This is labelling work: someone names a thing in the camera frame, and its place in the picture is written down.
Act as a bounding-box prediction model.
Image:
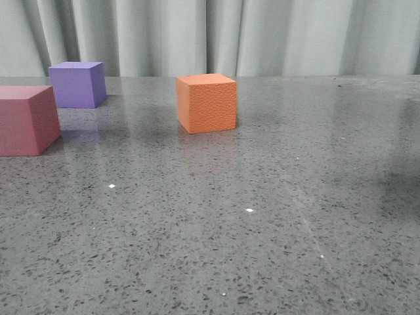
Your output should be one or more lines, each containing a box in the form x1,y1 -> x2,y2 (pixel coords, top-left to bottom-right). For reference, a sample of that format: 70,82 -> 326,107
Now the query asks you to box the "orange foam cube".
176,73 -> 237,134

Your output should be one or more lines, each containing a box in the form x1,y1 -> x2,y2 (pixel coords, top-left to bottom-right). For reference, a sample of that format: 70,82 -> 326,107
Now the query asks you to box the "grey-green curtain backdrop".
1,1 -> 419,77

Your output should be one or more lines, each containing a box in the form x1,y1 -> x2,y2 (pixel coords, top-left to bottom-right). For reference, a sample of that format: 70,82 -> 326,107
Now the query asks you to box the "purple foam cube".
48,62 -> 108,108

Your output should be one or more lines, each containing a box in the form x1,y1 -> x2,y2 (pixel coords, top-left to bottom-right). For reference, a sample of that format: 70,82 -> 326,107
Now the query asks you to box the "pink foam cube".
1,85 -> 61,157

